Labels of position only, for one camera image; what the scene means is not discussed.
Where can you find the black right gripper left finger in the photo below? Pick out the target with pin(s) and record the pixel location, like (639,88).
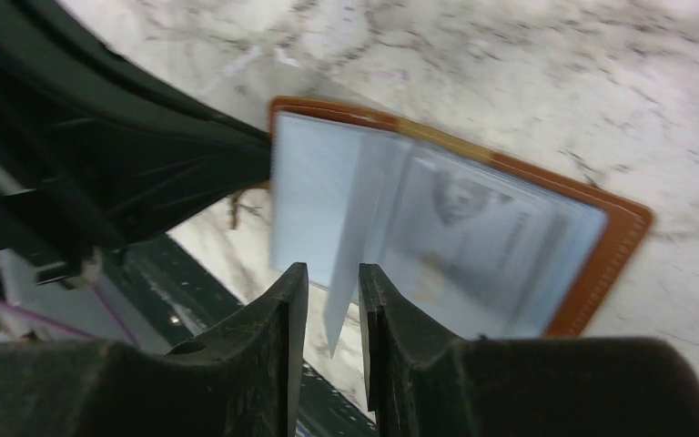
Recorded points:
(241,377)

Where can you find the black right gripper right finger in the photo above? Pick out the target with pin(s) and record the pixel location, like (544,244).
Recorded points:
(424,380)

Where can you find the grey card with portrait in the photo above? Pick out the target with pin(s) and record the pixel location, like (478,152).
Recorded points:
(462,244)

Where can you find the brown leather card holder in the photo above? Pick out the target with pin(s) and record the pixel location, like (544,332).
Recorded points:
(337,176)

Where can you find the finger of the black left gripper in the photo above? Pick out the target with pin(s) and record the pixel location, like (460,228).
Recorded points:
(95,153)

